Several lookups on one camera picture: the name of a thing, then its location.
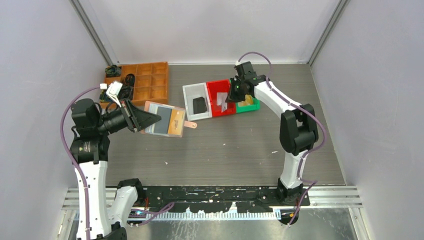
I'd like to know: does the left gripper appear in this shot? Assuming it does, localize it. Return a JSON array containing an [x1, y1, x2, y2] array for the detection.
[[95, 98, 161, 135]]

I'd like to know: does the pink leather card holder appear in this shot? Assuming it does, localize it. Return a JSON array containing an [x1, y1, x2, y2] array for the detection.
[[140, 101, 198, 138]]

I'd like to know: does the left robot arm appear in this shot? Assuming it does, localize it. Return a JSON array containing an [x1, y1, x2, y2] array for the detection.
[[67, 98, 162, 240]]

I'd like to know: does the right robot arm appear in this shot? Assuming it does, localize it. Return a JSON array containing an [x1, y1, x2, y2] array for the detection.
[[226, 61, 319, 206]]

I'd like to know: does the gold card in green bin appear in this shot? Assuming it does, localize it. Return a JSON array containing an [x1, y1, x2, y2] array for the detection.
[[238, 94, 255, 107]]

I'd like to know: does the black card in white bin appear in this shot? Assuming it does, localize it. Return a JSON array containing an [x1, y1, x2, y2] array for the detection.
[[192, 96, 208, 115]]

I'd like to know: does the red plastic bin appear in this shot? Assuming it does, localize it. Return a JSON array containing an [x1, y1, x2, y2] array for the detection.
[[206, 79, 237, 118]]

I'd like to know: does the green plastic bin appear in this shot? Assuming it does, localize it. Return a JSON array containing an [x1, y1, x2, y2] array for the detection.
[[236, 94, 260, 114]]

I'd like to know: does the orange compartment tray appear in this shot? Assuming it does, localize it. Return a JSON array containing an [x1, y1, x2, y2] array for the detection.
[[104, 61, 169, 106]]

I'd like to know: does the white plastic bin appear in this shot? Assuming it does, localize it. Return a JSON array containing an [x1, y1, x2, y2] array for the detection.
[[182, 82, 212, 122]]

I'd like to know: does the black coiled strap large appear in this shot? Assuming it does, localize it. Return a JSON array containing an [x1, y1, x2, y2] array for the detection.
[[118, 85, 134, 100]]

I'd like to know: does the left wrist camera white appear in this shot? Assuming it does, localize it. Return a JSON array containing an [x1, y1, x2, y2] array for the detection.
[[99, 80, 123, 108]]

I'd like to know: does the black coiled strap small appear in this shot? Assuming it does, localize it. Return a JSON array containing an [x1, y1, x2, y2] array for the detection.
[[123, 73, 136, 87]]

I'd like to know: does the green patterned strap upper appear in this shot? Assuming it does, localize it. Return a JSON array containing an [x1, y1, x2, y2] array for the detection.
[[104, 65, 122, 78]]

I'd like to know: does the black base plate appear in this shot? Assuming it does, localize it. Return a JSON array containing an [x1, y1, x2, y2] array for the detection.
[[133, 185, 310, 214]]

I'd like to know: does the aluminium rail front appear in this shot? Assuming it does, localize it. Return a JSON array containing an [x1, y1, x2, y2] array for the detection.
[[62, 186, 364, 222]]

